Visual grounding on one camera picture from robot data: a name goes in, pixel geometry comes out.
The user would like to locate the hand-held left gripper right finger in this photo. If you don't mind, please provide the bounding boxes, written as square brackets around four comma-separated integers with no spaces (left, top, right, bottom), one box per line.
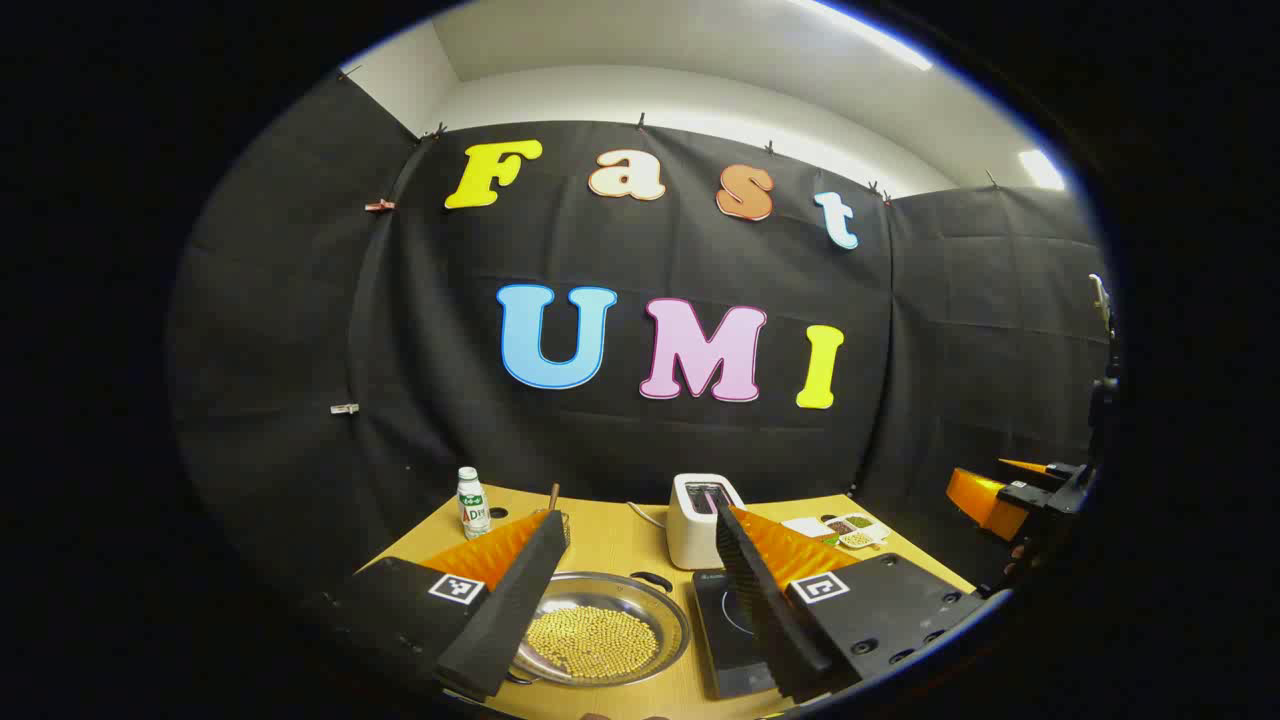
[712,503,1001,706]

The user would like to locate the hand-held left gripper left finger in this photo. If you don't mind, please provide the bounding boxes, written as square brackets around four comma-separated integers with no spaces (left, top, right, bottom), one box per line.
[310,508,571,703]

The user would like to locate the black induction cooktop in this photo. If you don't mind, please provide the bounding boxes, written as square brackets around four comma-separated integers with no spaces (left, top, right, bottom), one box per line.
[692,568,786,701]

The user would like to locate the steel pot with black handles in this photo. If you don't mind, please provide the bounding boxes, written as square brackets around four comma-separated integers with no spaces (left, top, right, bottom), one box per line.
[505,568,693,691]

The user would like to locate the pile of yellow soybeans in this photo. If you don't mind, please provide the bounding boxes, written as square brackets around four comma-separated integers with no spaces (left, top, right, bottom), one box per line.
[525,603,663,681]

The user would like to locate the white bottle with green label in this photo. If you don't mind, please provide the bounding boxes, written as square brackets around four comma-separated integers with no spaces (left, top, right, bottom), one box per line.
[457,466,492,541]

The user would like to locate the white toaster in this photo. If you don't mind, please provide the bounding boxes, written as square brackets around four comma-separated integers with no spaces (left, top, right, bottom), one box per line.
[666,473,746,571]

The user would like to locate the white divided dish of beans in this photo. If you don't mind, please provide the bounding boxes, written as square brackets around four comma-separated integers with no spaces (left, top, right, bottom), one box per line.
[822,512,891,551]

